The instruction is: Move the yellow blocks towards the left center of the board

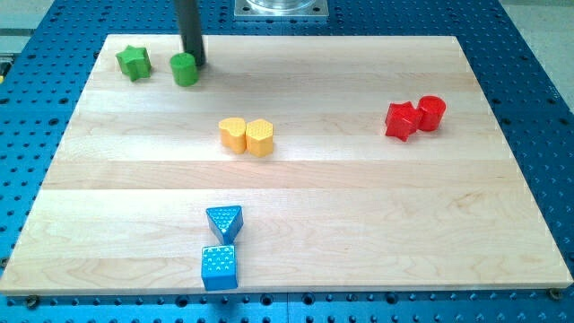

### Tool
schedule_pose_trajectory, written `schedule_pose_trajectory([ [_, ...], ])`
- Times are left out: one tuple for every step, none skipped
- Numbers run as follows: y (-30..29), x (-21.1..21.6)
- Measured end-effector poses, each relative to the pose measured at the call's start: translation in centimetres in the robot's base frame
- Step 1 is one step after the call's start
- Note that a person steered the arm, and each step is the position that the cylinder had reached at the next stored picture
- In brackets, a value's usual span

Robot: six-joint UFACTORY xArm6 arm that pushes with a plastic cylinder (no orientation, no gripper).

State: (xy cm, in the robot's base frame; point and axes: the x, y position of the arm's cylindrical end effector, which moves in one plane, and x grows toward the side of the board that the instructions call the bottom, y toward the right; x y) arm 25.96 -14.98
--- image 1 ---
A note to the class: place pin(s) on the green cylinder block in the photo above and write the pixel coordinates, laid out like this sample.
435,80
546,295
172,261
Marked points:
183,67

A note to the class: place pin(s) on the blue triangle block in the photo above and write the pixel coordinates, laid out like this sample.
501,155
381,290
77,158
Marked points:
225,222

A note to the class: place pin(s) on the yellow heart block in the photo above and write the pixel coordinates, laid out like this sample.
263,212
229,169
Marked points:
233,134

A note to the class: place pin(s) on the red star block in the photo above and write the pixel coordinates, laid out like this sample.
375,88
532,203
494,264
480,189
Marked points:
402,120

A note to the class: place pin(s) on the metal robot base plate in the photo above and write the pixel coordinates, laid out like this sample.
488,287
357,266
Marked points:
280,8

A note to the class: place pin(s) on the red cylinder block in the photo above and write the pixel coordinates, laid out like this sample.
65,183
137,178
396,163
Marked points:
432,109

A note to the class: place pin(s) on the green star block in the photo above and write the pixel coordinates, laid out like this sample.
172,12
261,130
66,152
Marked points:
134,62

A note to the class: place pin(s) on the wooden board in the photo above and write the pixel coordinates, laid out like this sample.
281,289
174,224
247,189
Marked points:
337,205

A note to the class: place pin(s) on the blue perforated table plate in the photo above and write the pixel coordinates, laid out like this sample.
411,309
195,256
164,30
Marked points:
534,108

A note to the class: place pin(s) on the yellow hexagon block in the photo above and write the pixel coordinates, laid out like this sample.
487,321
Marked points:
260,137

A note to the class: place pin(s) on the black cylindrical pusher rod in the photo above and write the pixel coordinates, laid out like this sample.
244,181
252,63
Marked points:
190,31

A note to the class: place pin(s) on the blue cube block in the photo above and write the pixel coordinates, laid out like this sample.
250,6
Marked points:
219,268

